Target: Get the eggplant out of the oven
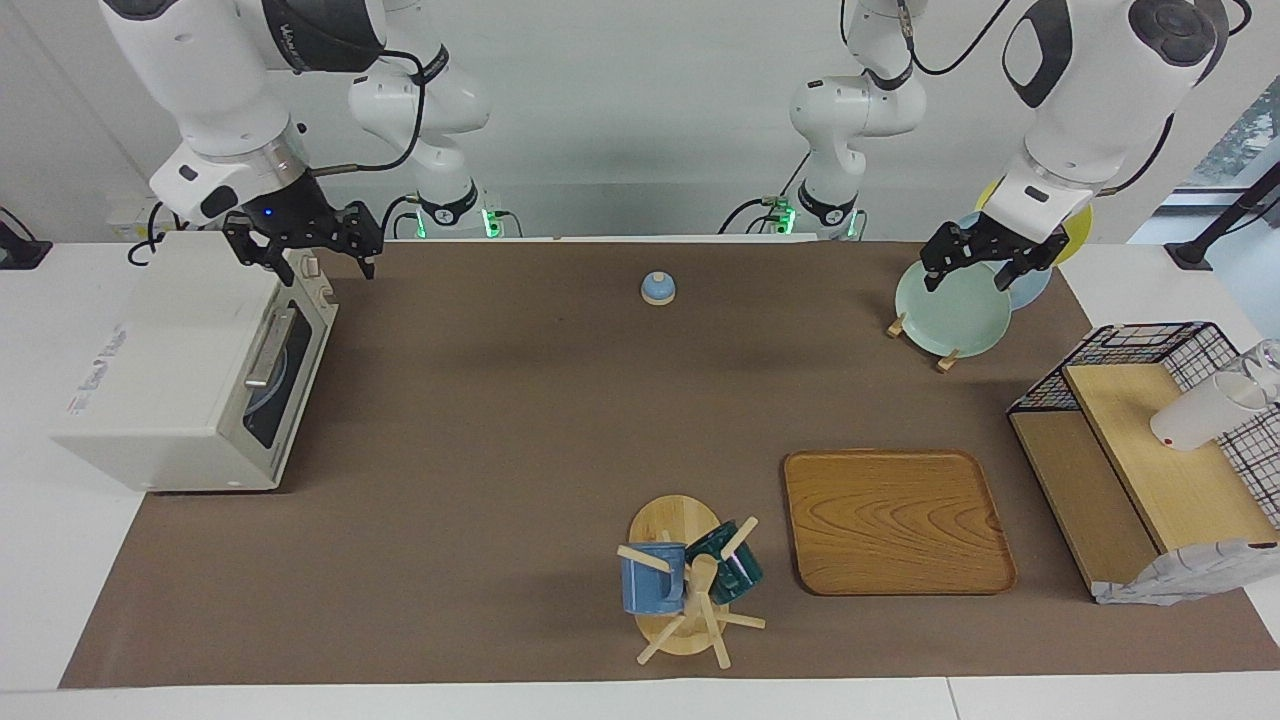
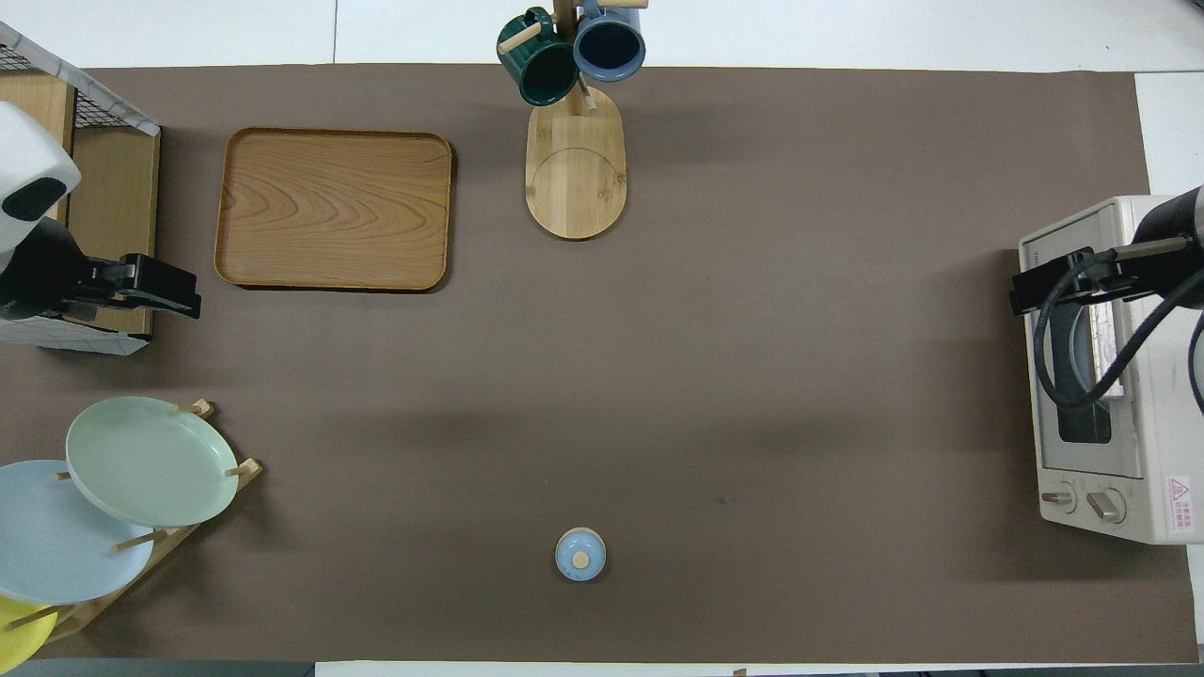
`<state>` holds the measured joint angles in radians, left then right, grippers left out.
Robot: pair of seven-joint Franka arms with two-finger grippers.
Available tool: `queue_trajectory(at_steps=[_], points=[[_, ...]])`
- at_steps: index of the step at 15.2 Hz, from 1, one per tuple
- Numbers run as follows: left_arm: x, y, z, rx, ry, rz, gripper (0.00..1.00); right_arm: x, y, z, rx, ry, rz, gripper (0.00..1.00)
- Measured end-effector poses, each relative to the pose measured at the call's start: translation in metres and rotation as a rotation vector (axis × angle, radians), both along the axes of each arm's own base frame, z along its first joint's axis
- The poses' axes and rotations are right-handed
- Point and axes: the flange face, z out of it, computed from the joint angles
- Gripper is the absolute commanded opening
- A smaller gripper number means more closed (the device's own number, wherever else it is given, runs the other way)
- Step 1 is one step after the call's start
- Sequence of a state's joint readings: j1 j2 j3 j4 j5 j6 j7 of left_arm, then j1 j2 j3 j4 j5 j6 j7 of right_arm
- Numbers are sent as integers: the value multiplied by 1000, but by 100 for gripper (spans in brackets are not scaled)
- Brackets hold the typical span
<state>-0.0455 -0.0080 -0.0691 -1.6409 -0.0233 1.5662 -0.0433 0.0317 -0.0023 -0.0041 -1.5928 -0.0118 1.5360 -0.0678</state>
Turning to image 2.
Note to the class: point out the pale green plate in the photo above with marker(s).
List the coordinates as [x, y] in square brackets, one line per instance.
[150, 461]

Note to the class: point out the large light blue plate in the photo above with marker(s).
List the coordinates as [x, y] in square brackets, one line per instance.
[56, 545]

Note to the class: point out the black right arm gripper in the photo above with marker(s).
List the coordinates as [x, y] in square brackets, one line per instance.
[1176, 268]

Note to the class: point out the blue mug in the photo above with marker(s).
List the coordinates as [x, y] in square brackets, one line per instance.
[609, 45]

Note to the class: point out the wooden mug tree stand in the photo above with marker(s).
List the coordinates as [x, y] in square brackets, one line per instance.
[574, 179]

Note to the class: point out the silver oven knob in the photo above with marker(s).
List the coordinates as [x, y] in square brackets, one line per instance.
[1106, 506]
[1058, 496]

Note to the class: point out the brown table mat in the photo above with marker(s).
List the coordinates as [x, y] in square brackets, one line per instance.
[752, 376]

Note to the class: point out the glass oven door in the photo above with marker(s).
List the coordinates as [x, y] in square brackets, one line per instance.
[1046, 442]

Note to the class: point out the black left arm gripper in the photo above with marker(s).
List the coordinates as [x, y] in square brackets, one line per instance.
[42, 268]

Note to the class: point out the wooden serving tray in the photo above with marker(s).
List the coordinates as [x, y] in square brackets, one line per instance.
[334, 209]

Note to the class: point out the dark green mug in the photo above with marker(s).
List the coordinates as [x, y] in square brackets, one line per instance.
[541, 68]

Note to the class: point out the yellow plate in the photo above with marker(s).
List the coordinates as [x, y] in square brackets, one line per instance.
[21, 635]

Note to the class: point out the white toaster oven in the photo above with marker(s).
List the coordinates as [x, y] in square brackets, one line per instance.
[1166, 414]

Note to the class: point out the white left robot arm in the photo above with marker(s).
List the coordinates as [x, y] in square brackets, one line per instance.
[33, 160]

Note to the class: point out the wooden plate rack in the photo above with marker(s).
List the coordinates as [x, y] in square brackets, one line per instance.
[246, 468]

